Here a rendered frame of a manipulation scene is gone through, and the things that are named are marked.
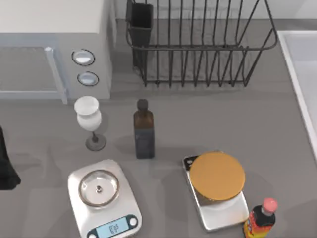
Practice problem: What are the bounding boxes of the small microwave knob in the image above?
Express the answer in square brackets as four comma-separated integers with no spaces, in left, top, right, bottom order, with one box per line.
[77,71,100,87]

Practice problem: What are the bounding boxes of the dark wire dish rack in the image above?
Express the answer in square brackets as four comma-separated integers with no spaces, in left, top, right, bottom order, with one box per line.
[125,0,277,88]

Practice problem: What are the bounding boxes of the large microwave knob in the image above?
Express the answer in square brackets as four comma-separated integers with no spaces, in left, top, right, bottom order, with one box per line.
[71,48,96,67]

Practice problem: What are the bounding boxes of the pale microwave oven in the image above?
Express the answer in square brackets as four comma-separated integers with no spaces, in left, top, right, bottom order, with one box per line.
[0,0,117,105]

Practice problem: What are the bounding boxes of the dark brown glass bottle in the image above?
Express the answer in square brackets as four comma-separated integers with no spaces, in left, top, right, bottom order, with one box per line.
[133,99,156,160]

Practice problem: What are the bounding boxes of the white scale with orange plate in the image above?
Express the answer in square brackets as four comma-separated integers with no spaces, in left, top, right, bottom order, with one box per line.
[182,150,250,232]

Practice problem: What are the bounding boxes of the dark bottle with pink cap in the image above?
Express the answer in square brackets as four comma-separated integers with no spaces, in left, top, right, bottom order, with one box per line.
[242,197,279,238]

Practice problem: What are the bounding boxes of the white goblet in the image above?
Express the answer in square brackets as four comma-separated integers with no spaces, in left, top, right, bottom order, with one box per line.
[73,96,107,151]

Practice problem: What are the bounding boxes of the microwave door handle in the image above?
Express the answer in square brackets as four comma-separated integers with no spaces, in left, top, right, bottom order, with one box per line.
[44,46,68,105]

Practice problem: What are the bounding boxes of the silver scale with round pan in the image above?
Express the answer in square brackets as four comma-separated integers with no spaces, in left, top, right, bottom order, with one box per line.
[67,159,143,238]

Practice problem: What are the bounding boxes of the black cutlery holder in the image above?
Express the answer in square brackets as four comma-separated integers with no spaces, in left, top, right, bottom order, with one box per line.
[125,0,154,48]

